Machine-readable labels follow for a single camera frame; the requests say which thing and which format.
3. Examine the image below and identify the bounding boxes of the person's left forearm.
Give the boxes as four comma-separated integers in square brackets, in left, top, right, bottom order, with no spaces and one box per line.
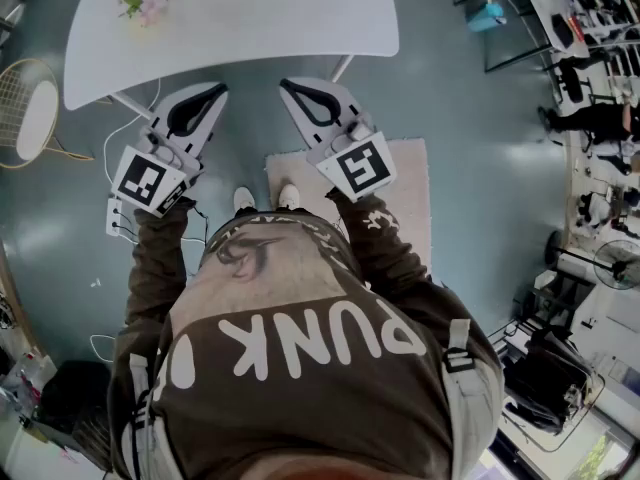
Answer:
[123,195,202,330]

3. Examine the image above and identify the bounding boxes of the black framed glass partition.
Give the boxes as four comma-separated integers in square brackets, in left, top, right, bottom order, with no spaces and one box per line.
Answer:
[451,0,557,75]

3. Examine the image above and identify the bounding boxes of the pink flower bouquet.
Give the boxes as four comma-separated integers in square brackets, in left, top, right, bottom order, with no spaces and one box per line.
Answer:
[117,0,174,29]

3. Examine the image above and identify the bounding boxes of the gold wire chair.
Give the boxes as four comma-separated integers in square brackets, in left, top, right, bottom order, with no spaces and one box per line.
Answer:
[0,57,95,170]

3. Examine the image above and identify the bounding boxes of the blue bin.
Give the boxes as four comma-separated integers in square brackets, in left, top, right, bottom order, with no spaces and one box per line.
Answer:
[467,0,508,33]

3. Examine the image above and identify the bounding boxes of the black standing fan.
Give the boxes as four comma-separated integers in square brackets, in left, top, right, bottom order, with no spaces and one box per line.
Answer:
[548,230,640,292]

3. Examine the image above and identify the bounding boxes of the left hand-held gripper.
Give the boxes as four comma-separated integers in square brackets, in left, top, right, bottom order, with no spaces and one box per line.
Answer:
[110,82,229,218]

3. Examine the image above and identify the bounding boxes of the person's left white shoe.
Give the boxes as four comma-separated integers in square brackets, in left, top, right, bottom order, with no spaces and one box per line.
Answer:
[233,186,257,212]

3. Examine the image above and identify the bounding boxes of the black laptop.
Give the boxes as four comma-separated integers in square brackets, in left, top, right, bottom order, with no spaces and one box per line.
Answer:
[550,13,573,49]

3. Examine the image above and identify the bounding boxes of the white power strip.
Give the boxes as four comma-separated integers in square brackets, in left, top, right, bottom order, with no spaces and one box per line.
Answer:
[105,197,125,237]

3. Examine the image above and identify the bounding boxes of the white table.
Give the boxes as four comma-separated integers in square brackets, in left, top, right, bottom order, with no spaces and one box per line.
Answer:
[63,0,400,119]

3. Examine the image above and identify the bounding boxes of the white floor cable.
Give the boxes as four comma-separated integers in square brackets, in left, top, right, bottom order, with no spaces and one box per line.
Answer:
[89,333,119,365]

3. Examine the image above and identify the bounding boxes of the person's black trousers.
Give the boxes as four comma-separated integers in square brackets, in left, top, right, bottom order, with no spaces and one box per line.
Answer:
[233,206,312,220]

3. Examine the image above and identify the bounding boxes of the white office desk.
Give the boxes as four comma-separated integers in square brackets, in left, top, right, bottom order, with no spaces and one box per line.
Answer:
[516,0,592,60]

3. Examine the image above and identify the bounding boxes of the black mesh chair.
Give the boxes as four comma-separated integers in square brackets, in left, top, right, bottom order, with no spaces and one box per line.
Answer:
[501,326,607,438]

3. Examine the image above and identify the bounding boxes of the grey harness strap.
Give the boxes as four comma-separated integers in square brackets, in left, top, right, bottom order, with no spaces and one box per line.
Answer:
[441,317,505,480]
[125,351,169,480]

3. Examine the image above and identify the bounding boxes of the person's brown printed shirt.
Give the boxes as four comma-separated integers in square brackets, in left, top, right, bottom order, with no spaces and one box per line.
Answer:
[107,209,506,480]

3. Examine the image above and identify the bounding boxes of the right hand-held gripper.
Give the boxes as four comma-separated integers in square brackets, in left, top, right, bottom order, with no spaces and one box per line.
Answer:
[278,77,399,203]

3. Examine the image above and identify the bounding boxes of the person's white shoe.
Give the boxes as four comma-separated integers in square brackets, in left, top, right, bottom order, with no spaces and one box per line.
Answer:
[276,182,301,211]
[233,186,257,212]

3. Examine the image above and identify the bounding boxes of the person's right white shoe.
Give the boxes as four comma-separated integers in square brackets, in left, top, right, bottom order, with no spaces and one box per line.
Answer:
[276,182,301,211]

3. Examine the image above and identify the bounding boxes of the beige rug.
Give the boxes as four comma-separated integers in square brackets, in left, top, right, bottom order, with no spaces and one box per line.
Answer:
[264,137,432,283]

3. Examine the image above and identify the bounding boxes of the person's right forearm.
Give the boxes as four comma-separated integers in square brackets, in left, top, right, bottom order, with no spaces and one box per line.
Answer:
[324,190,437,297]

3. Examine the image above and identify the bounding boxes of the black office chair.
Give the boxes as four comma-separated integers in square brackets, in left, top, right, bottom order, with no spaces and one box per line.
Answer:
[553,64,595,105]

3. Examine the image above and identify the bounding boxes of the black bag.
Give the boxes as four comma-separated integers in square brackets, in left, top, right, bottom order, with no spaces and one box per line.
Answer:
[37,360,114,438]

